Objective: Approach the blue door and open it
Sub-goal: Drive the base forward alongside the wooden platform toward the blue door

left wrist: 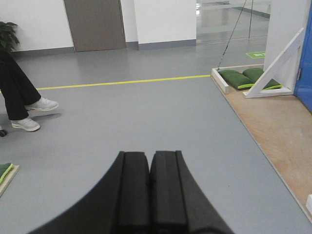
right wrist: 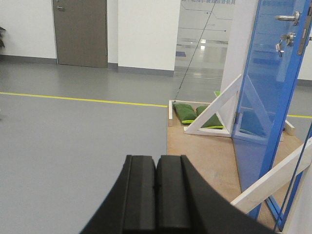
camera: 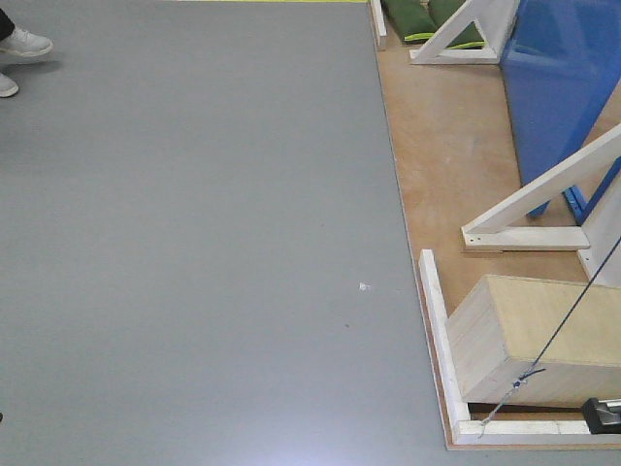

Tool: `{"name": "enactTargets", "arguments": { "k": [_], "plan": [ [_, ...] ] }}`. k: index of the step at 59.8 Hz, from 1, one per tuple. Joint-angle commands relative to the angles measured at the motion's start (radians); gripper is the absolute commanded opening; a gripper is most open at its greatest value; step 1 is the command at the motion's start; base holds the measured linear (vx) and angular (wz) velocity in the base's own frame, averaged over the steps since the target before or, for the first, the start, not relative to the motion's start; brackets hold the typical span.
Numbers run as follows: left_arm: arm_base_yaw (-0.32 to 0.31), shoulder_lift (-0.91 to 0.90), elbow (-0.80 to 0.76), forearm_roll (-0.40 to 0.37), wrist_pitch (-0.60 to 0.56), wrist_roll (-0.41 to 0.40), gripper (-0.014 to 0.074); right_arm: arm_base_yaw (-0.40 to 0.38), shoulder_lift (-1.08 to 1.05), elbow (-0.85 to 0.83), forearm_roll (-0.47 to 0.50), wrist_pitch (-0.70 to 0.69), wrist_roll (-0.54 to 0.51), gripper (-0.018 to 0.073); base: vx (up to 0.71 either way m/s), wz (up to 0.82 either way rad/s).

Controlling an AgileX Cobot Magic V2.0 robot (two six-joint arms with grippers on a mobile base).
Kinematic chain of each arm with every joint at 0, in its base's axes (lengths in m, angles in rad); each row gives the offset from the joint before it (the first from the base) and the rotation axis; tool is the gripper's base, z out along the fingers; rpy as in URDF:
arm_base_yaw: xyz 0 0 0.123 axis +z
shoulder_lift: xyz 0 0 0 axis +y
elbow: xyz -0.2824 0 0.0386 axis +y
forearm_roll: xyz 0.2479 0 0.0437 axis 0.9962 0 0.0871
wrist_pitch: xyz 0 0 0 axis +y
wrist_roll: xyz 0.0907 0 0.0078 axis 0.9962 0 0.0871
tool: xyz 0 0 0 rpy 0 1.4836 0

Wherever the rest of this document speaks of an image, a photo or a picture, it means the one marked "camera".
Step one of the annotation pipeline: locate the left green sandbag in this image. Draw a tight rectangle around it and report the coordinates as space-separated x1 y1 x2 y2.
381 0 438 44

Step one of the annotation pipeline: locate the white near side batten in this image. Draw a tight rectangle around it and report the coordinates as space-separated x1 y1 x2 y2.
418 250 471 427

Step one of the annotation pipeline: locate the white sneaker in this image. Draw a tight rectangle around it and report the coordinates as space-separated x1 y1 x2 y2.
1 26 53 57
0 74 19 98

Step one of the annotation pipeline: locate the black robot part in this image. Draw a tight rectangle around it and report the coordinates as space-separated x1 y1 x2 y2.
581 398 621 435

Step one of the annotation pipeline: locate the blue rope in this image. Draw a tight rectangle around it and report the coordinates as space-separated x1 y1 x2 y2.
477 237 621 441

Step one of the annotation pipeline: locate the green sandbag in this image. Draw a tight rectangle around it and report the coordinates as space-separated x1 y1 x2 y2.
427 0 485 50
381 0 438 44

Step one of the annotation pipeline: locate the upper white sneaker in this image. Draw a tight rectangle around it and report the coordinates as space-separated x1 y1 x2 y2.
1 26 53 57

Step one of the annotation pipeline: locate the plywood base platform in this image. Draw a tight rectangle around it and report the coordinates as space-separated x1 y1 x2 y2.
369 0 621 452

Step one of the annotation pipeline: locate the white far border batten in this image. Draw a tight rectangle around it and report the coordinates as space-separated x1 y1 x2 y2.
369 0 388 50

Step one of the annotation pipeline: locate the white near front batten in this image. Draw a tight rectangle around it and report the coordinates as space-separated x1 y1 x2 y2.
452 420 620 447

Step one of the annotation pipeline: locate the white near triangular brace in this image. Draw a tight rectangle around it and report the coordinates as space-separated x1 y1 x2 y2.
461 126 620 251

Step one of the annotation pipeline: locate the white triangular brace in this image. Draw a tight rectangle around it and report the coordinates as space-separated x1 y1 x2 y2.
461 126 620 251
409 0 521 66

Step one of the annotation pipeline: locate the right green sandbag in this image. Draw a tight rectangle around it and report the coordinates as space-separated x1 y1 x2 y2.
427 0 485 50

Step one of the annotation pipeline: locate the blue door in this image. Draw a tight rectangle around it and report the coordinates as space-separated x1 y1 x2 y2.
499 0 621 227

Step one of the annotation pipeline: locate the lower white sneaker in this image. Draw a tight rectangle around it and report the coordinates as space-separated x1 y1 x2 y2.
0 74 19 98

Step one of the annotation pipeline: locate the white far triangular brace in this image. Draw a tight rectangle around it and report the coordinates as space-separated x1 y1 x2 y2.
409 0 521 66

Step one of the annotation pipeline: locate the plywood box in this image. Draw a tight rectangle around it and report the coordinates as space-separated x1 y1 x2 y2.
446 275 620 408

